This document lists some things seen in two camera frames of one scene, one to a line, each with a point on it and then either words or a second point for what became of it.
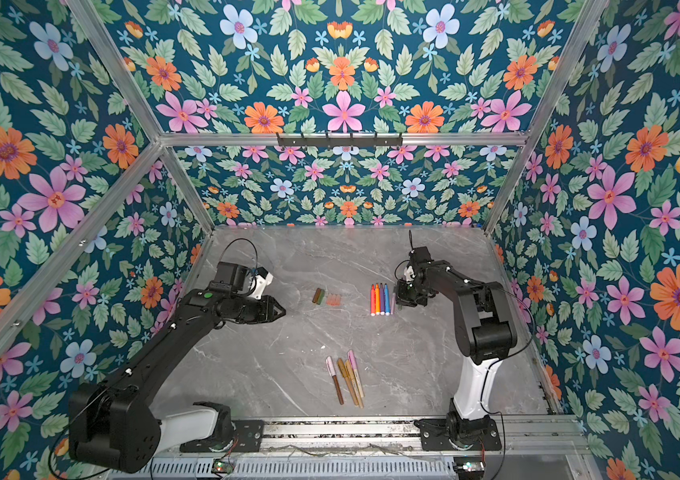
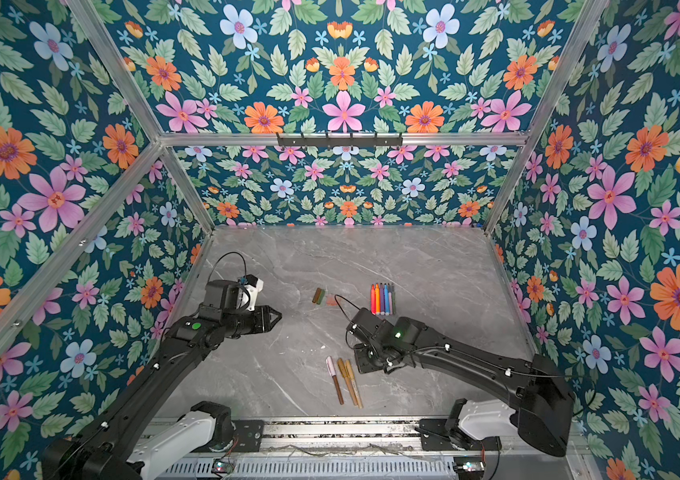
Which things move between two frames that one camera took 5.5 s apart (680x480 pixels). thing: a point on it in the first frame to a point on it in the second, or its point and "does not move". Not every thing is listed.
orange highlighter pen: (377, 299) does not move
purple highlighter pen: (382, 299) does not move
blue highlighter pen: (387, 300) does not move
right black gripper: (403, 297) to (361, 364)
